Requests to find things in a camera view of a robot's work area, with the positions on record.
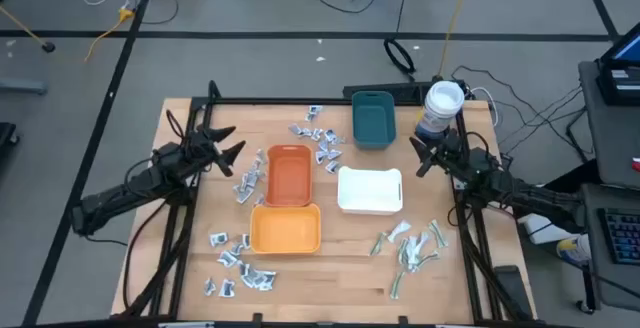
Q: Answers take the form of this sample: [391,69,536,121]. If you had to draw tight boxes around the black aluminium table frame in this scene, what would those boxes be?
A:
[112,80,539,328]

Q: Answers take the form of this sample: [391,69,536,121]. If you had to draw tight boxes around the grey metal foot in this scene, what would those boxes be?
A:
[0,77,50,96]

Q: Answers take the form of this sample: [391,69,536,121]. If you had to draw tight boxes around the teal plastic bin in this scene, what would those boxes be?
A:
[351,90,398,151]

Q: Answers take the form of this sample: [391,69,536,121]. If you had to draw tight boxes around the white wipes canister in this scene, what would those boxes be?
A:
[415,80,466,142]

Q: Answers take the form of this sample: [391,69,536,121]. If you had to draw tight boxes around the tangled black floor cables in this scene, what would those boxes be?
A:
[449,65,599,167]

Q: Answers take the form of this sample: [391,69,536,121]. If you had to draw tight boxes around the black keyboard coloured keys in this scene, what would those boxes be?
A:
[597,207,640,267]

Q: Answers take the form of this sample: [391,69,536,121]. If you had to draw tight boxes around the yellow plastic bin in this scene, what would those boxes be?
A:
[249,202,322,256]

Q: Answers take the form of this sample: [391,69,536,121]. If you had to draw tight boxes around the black equipment base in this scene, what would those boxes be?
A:
[0,121,21,160]

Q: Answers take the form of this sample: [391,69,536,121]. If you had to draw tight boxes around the yellow extension cord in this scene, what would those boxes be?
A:
[83,6,137,64]

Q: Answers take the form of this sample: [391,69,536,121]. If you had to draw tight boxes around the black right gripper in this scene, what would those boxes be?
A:
[409,130,471,178]

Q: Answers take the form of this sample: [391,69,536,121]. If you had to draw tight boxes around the yellow blue wipes canister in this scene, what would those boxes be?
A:
[555,234,595,268]

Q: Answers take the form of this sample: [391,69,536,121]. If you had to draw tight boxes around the yellow hanging cable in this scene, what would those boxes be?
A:
[437,0,476,80]

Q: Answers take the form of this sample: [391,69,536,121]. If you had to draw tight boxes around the grey desk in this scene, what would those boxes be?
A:
[578,59,640,189]
[579,182,640,314]

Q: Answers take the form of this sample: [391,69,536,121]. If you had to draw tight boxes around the black desk crossbar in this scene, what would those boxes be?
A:
[542,160,604,192]

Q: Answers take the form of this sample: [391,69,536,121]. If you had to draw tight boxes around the white plastic bin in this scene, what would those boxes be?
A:
[337,165,404,216]

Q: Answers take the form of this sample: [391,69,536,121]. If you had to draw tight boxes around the black laptop computer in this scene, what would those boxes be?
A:
[595,32,640,108]

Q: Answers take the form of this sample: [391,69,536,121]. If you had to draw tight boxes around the coiled black cable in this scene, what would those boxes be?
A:
[382,36,418,83]

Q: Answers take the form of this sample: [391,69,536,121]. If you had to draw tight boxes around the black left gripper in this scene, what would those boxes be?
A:
[184,125,247,178]

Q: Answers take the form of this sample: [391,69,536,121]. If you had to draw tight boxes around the white box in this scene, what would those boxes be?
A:
[517,212,581,246]

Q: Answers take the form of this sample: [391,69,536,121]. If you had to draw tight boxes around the black foot pedal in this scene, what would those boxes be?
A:
[493,264,535,322]

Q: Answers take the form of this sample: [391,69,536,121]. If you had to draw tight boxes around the yellow pole black foot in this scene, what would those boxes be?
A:
[0,2,57,54]

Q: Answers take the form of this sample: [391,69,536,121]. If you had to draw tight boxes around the dark orange plastic bin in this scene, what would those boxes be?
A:
[264,143,314,208]

